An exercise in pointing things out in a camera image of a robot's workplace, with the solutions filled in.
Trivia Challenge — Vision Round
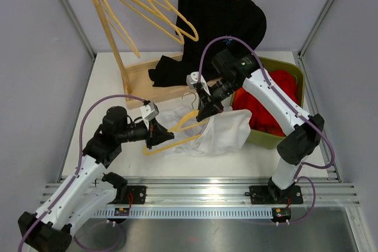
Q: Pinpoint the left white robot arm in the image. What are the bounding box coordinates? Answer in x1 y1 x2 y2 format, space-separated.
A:
18 101 174 251

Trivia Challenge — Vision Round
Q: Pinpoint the yellow hanger of red shirt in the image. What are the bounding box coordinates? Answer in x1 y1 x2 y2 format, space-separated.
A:
119 0 178 42
149 0 199 45

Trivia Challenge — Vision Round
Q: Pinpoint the green plastic basket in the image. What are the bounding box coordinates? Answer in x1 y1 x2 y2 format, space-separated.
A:
232 57 305 149

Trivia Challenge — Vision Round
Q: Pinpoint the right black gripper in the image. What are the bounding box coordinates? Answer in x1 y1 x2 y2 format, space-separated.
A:
197 78 240 122

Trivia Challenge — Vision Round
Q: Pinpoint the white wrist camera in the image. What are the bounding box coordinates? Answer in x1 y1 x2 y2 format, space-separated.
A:
139 100 159 128
186 71 210 94

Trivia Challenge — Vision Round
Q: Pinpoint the red t shirt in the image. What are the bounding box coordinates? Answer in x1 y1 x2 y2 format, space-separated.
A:
269 70 298 103
232 89 285 137

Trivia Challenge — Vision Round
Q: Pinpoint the right aluminium frame post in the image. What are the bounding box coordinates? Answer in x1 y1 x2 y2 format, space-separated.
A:
298 0 336 59

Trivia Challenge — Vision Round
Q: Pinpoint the white t shirt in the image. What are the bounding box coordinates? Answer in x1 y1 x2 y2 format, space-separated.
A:
152 107 252 156

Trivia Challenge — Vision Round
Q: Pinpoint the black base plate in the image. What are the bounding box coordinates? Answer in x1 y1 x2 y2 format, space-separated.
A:
245 185 304 205
110 185 147 205

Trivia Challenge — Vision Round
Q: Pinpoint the yellow hanger of front red shirt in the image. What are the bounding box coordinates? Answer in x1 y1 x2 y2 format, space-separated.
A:
119 0 178 42

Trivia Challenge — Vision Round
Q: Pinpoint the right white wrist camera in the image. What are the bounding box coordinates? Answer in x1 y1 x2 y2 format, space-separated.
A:
186 71 210 94

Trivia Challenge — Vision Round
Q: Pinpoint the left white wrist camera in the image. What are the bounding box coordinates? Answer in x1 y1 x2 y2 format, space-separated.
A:
139 100 159 128

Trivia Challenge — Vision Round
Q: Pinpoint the black t shirt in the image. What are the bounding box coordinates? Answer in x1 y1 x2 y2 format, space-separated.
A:
148 0 267 87

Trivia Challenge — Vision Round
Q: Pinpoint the yellow hanger of white shirt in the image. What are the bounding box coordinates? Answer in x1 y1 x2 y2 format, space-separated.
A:
142 91 209 156

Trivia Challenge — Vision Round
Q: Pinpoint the yellow hanger of orange shirt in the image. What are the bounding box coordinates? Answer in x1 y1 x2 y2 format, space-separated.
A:
91 0 141 58

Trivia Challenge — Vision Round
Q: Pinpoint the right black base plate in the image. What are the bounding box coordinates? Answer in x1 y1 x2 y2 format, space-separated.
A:
245 185 304 205

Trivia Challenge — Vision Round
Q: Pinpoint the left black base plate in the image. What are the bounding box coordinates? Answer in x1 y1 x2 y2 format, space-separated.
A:
110 185 147 205

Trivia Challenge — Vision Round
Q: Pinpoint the wooden clothes rack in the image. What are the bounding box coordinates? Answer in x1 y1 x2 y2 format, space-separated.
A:
91 0 199 102

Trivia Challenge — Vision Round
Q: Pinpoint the aluminium mounting rail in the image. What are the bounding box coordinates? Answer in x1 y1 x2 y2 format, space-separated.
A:
41 176 361 208

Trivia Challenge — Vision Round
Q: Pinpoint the left aluminium frame post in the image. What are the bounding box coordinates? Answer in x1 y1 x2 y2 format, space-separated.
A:
59 0 96 62

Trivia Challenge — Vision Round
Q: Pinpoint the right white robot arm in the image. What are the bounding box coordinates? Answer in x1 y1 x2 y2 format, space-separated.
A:
187 50 324 204

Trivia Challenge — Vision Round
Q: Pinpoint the grey slotted cable duct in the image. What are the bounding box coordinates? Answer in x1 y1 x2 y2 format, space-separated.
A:
93 207 273 220

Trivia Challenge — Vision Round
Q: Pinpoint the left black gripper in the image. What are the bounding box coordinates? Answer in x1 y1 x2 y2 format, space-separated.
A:
117 118 174 149

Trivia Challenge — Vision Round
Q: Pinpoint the aluminium frame post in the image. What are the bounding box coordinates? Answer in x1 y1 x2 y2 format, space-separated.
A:
298 0 336 59
59 0 96 62

